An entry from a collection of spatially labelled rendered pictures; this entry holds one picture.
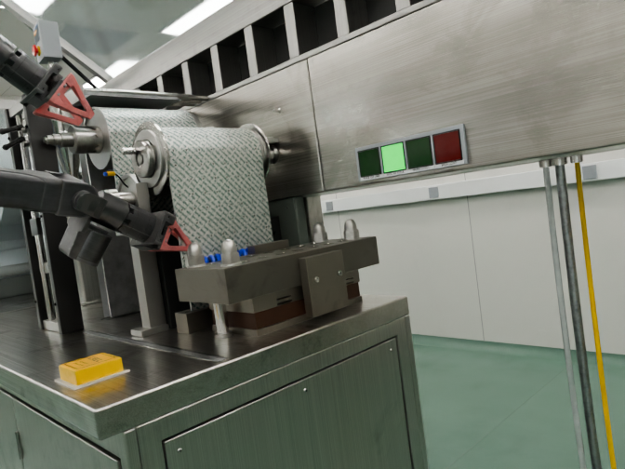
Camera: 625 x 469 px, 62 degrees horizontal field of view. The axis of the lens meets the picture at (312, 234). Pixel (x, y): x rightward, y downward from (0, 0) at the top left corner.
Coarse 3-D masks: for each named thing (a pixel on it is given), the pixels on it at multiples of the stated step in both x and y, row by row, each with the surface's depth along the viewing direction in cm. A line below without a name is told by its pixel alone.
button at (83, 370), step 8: (80, 360) 80; (88, 360) 79; (96, 360) 78; (104, 360) 78; (112, 360) 78; (120, 360) 78; (64, 368) 77; (72, 368) 75; (80, 368) 75; (88, 368) 75; (96, 368) 76; (104, 368) 77; (112, 368) 77; (120, 368) 78; (64, 376) 77; (72, 376) 75; (80, 376) 74; (88, 376) 75; (96, 376) 76; (104, 376) 77
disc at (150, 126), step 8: (144, 128) 104; (152, 128) 102; (136, 136) 107; (160, 136) 100; (168, 152) 99; (168, 160) 100; (168, 168) 100; (136, 176) 109; (160, 184) 103; (152, 192) 105; (160, 192) 103
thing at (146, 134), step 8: (144, 136) 103; (152, 136) 101; (256, 136) 118; (160, 144) 100; (160, 152) 100; (160, 160) 100; (160, 168) 101; (160, 176) 102; (168, 176) 103; (152, 184) 104; (168, 184) 106
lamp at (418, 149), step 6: (426, 138) 96; (408, 144) 99; (414, 144) 98; (420, 144) 97; (426, 144) 96; (408, 150) 99; (414, 150) 98; (420, 150) 97; (426, 150) 96; (408, 156) 99; (414, 156) 98; (420, 156) 97; (426, 156) 96; (414, 162) 98; (420, 162) 97; (426, 162) 96
